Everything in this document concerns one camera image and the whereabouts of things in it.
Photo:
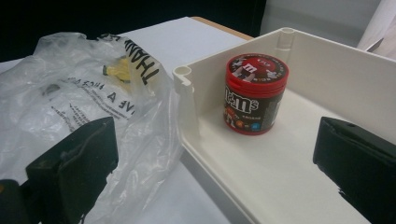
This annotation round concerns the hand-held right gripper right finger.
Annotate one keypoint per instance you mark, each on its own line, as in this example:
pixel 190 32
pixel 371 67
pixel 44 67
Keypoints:
pixel 358 165

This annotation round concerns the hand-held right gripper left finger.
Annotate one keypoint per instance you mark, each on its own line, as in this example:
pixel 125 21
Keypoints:
pixel 77 161

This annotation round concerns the clear printed plastic bag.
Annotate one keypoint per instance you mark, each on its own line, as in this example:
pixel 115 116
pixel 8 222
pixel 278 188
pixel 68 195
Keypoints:
pixel 56 93

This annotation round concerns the white plastic bin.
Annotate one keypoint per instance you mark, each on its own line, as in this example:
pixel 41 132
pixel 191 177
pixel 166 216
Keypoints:
pixel 280 174

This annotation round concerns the red candy jar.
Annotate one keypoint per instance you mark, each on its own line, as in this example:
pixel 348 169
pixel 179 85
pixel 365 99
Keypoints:
pixel 255 93

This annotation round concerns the yellow snack packet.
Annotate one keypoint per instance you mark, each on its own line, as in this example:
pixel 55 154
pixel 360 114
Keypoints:
pixel 120 73

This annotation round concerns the white metal desk frame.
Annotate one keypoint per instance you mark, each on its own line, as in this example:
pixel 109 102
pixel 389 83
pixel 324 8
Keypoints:
pixel 381 28

